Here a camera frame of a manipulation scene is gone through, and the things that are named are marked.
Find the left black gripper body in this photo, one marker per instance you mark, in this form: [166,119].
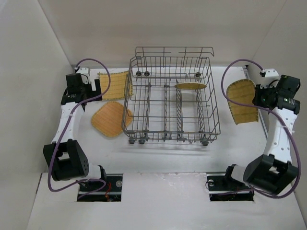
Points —
[96,93]

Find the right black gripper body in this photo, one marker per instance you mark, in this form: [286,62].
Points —
[260,98]

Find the shovel-shaped woven bamboo plate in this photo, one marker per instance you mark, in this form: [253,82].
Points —
[242,92]

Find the square woven bamboo plate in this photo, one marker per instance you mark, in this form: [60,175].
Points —
[108,119]

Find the round woven bamboo plate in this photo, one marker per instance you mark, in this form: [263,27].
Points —
[190,86]

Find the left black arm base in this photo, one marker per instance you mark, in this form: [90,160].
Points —
[93,191]

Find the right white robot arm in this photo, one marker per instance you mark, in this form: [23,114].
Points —
[272,171]

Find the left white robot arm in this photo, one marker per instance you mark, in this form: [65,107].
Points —
[65,158]

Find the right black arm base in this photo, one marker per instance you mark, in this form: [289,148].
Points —
[222,189]

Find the rectangular woven bamboo plate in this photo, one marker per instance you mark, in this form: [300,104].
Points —
[117,86]

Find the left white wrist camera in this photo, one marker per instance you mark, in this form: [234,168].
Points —
[85,74]

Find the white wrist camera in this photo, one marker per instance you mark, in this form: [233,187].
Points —
[85,74]
[269,73]

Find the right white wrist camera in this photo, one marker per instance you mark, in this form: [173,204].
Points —
[269,73]

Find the grey wire dish rack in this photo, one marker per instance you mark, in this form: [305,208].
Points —
[160,111]

